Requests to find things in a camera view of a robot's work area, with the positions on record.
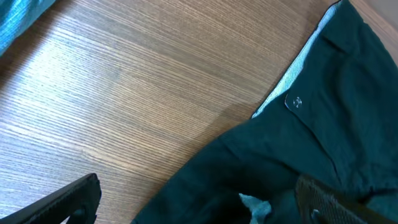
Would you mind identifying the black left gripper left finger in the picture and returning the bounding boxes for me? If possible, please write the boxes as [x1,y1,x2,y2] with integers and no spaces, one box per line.
[1,173,101,224]

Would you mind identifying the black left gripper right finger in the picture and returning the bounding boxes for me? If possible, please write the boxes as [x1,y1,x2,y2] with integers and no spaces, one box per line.
[295,175,396,224]

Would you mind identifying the dark green shorts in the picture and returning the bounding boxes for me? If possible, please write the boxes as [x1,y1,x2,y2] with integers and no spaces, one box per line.
[134,1,397,223]

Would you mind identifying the folded light blue jeans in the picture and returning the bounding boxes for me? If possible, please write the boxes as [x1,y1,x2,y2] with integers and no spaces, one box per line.
[0,0,55,55]

